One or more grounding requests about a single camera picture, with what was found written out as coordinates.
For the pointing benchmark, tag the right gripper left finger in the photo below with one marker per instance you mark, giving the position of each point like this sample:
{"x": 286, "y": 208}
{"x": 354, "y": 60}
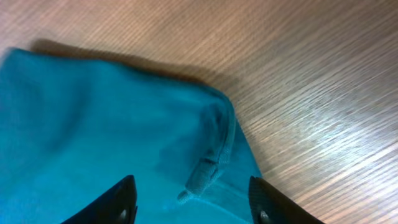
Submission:
{"x": 116, "y": 206}

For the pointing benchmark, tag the blue polo shirt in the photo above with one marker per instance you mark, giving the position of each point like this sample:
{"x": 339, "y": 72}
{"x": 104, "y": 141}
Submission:
{"x": 71, "y": 129}

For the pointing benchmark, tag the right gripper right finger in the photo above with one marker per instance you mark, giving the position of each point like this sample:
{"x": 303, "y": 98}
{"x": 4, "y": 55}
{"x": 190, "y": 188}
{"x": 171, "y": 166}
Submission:
{"x": 270, "y": 206}

